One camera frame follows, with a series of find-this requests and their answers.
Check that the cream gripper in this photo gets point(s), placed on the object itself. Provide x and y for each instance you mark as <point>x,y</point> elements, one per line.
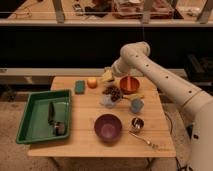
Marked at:
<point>107,76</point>

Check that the black handled brush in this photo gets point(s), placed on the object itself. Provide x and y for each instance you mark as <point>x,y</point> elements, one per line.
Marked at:
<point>58,127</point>

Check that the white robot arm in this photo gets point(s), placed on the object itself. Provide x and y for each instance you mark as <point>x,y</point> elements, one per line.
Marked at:
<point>188,97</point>

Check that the light blue cup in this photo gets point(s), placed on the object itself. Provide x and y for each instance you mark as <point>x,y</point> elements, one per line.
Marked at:
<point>136,105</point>

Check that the small metal cup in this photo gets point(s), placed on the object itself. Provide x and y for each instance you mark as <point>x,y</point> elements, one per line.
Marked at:
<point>136,125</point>

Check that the orange fruit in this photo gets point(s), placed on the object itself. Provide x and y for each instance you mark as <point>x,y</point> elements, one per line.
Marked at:
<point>92,82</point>

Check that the brown grape bunch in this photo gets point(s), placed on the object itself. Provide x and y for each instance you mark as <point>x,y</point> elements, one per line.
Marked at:
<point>114,92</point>

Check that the orange bowl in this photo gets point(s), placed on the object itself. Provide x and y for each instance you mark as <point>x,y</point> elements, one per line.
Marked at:
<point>129,85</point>

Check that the blue grey cloth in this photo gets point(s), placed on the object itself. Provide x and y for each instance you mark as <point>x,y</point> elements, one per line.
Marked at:
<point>107,102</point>

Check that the green sponge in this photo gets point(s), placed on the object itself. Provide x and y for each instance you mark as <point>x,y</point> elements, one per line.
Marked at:
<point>79,86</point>

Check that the yellow banana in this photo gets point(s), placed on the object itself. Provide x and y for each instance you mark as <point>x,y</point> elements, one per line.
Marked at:
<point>133,96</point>

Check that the wooden table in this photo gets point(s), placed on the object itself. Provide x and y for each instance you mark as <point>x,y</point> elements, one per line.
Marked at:
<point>83,141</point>

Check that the purple bowl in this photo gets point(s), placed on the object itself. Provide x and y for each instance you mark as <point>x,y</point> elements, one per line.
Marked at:
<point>108,128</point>

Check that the metal spoon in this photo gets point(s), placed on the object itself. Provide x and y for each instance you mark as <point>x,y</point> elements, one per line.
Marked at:
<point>149,143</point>

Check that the green plastic tray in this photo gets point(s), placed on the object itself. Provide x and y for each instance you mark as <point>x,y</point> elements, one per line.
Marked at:
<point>34,125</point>

